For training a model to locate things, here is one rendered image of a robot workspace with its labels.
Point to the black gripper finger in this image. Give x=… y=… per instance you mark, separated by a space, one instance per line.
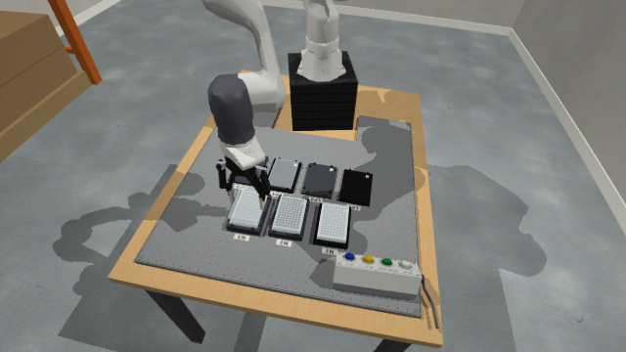
x=221 y=167
x=254 y=180

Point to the grey button panel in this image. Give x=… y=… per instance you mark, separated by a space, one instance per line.
x=385 y=277

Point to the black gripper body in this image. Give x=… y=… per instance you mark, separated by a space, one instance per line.
x=232 y=165

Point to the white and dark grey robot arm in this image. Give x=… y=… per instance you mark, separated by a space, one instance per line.
x=233 y=105

